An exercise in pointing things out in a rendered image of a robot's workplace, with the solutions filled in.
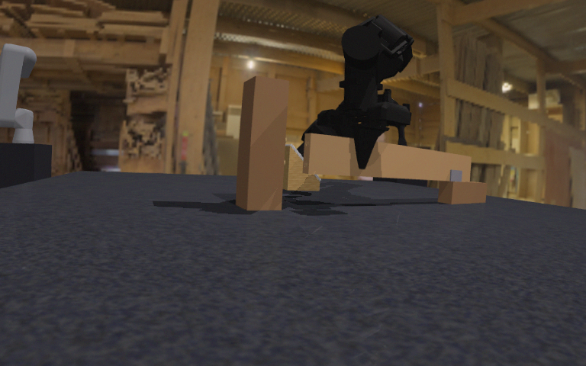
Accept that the long wooden rail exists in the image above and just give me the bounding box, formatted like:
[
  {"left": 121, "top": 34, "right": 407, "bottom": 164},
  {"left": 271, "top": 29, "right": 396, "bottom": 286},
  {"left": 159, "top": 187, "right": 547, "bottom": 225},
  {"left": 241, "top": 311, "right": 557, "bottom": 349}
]
[{"left": 302, "top": 133, "right": 472, "bottom": 182}]

